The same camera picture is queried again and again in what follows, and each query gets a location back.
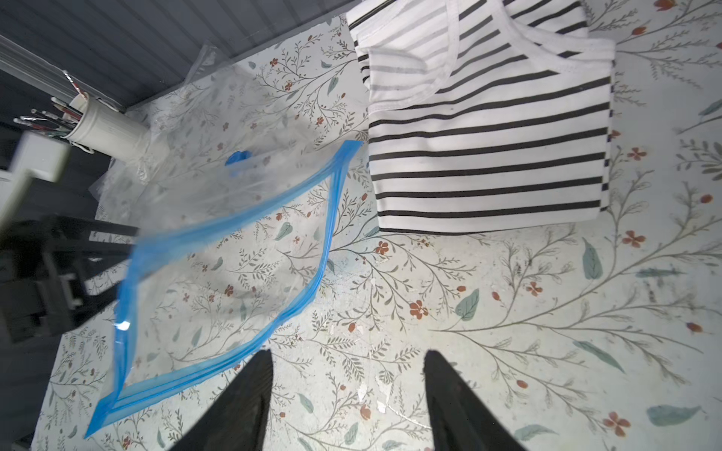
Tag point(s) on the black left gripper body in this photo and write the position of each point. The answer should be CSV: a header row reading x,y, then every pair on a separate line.
x,y
45,265

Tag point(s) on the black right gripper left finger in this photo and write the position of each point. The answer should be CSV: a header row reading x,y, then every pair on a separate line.
x,y
238,419

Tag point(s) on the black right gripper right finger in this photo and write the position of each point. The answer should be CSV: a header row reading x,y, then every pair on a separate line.
x,y
459,420

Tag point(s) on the clear vacuum bag blue zip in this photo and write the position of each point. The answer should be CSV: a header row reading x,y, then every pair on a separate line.
x,y
224,255

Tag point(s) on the black white striped garment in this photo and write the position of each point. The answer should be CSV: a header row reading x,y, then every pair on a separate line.
x,y
484,115

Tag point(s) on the blue vacuum valve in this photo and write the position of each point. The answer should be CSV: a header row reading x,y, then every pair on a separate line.
x,y
238,156

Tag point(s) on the white cup with tools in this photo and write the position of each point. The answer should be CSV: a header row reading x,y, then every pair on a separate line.
x,y
90,123

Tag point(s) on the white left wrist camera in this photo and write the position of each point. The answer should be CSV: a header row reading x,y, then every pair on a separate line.
x,y
36,157

